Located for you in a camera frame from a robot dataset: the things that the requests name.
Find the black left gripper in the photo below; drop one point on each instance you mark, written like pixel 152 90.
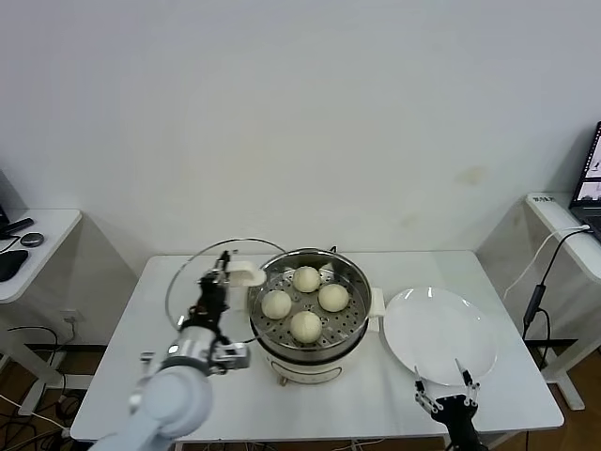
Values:
pixel 209 305

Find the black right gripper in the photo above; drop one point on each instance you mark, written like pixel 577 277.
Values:
pixel 457 418

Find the white steamed baozi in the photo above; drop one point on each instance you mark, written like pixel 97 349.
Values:
pixel 333 298
pixel 306 279
pixel 276 305
pixel 305 327

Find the stainless perforated steamer basket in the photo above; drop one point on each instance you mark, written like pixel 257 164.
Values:
pixel 349 282

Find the white round plate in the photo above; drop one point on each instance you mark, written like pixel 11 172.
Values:
pixel 436 333

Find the white side desk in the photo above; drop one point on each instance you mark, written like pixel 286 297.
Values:
pixel 51 235
pixel 549 211

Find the round black puck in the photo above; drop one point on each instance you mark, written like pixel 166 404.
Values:
pixel 33 239

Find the small printed desk label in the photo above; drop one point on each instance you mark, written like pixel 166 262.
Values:
pixel 543 199

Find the dark grey monitor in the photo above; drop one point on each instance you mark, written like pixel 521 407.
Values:
pixel 11 190

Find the dark open laptop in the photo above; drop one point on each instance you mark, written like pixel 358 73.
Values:
pixel 587 211

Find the white wall socket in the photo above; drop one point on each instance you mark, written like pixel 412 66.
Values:
pixel 70 318

